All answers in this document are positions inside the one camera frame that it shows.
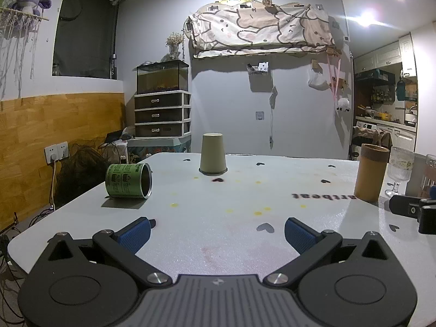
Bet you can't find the white power cable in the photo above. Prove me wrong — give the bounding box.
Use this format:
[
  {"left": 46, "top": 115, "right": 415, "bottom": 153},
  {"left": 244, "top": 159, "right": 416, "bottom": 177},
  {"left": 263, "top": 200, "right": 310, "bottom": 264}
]
[{"left": 49, "top": 158, "right": 57, "bottom": 212}]

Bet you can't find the printed cartoon blanket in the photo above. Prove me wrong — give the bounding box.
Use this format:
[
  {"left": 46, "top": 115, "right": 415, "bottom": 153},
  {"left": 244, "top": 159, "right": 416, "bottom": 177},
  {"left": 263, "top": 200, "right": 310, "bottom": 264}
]
[{"left": 186, "top": 3, "right": 336, "bottom": 59}]

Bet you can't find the vase of dried flowers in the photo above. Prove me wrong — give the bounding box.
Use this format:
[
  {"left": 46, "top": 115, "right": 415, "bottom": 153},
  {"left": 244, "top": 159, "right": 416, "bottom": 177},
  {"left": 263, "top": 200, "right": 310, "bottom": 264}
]
[{"left": 165, "top": 32, "right": 185, "bottom": 60}]

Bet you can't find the white plastic bag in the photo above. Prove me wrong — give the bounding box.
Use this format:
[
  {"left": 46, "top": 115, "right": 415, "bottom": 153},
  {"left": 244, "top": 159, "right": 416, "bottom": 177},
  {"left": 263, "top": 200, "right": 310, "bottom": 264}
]
[{"left": 307, "top": 68, "right": 329, "bottom": 91}]

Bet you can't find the painted low cabinet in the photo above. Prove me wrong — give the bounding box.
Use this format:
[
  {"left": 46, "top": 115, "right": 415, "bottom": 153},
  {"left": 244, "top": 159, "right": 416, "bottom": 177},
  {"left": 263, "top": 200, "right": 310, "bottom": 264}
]
[{"left": 126, "top": 136, "right": 192, "bottom": 165}]

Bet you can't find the white plastic drawer unit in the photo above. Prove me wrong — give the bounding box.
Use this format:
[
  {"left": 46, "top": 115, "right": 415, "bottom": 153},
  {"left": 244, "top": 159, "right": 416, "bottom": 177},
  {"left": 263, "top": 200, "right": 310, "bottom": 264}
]
[{"left": 134, "top": 91, "right": 192, "bottom": 140}]

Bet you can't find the green tin can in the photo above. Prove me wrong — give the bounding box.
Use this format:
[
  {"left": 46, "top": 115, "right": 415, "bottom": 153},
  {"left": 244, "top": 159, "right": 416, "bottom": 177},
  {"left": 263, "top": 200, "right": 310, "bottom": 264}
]
[{"left": 104, "top": 163, "right": 153, "bottom": 199}]

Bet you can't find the macrame hanging shelf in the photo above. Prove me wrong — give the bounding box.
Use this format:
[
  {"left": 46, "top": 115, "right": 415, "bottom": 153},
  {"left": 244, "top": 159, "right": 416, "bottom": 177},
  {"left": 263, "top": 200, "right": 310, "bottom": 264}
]
[{"left": 0, "top": 0, "right": 52, "bottom": 96}]

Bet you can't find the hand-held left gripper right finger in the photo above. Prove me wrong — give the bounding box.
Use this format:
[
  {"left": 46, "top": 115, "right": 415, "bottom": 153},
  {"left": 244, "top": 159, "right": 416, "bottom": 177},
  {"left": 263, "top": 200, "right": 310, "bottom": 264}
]
[{"left": 266, "top": 217, "right": 400, "bottom": 287}]

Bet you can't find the dark window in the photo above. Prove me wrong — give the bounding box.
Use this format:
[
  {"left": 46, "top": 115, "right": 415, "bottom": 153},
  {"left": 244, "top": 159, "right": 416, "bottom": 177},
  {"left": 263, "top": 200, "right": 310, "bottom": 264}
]
[{"left": 52, "top": 0, "right": 122, "bottom": 80}]

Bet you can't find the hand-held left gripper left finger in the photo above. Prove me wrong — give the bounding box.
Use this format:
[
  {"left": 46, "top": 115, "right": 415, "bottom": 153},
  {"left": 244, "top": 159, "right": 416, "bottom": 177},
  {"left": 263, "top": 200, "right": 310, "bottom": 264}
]
[{"left": 40, "top": 217, "right": 173, "bottom": 288}]

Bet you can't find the purple plush toy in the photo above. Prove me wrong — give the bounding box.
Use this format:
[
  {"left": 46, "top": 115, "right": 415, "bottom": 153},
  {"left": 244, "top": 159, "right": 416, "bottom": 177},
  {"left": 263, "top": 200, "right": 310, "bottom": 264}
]
[{"left": 9, "top": 0, "right": 54, "bottom": 16}]

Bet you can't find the white wall socket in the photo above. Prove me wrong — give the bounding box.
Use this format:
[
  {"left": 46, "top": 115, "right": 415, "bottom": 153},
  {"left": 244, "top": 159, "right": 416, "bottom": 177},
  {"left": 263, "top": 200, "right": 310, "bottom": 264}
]
[{"left": 44, "top": 142, "right": 69, "bottom": 163}]

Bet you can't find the beige paper cup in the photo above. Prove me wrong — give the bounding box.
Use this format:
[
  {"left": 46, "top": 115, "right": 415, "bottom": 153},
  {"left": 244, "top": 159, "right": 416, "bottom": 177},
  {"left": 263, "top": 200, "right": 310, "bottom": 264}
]
[{"left": 198, "top": 132, "right": 228, "bottom": 177}]

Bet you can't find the brown cylindrical container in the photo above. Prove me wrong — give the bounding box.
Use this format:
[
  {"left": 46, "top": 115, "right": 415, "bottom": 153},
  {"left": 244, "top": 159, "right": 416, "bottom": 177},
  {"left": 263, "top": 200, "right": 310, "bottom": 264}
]
[{"left": 353, "top": 144, "right": 391, "bottom": 203}]

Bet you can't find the hanging charger cable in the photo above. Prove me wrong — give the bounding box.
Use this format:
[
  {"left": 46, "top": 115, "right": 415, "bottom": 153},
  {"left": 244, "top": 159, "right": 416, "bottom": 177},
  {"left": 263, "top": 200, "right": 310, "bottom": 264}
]
[{"left": 268, "top": 86, "right": 279, "bottom": 149}]

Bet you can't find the ribbed glass goblet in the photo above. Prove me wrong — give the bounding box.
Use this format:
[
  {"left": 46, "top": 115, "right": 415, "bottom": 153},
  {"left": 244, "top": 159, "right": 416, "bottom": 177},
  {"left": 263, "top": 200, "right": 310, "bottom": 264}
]
[{"left": 385, "top": 146, "right": 416, "bottom": 197}]

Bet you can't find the glass fish tank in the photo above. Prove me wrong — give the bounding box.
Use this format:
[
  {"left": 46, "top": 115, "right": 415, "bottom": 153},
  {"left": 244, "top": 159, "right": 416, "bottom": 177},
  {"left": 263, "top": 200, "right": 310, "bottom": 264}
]
[{"left": 136, "top": 60, "right": 189, "bottom": 95}]

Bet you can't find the white washing machine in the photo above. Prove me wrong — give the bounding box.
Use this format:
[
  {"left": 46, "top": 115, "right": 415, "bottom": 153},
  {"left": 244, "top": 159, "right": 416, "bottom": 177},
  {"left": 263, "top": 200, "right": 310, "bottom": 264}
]
[{"left": 354, "top": 119, "right": 393, "bottom": 144}]

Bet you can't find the black mesh net pile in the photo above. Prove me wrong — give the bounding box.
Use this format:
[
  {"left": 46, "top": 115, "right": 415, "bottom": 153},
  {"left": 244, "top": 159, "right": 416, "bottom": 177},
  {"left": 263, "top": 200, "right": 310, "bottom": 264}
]
[{"left": 56, "top": 143, "right": 110, "bottom": 205}]

